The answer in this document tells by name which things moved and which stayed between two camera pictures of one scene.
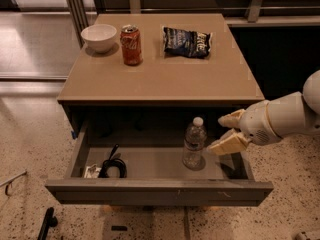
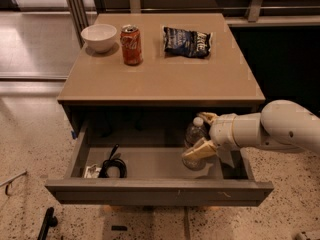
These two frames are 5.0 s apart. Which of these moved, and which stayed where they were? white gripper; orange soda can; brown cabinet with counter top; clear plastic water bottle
Moved: white gripper
Stayed: orange soda can; brown cabinet with counter top; clear plastic water bottle
